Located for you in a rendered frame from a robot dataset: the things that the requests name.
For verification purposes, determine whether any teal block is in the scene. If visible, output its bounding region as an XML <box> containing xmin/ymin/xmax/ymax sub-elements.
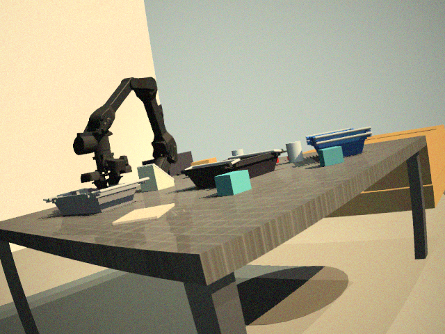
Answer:
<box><xmin>318</xmin><ymin>146</ymin><xmax>344</xmax><ymax>166</ymax></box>
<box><xmin>214</xmin><ymin>170</ymin><xmax>252</xmax><ymax>196</ymax></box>

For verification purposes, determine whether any white cylinder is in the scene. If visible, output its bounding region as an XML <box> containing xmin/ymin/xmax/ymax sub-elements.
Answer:
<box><xmin>232</xmin><ymin>149</ymin><xmax>244</xmax><ymax>156</ymax></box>
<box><xmin>286</xmin><ymin>141</ymin><xmax>303</xmax><ymax>163</ymax></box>

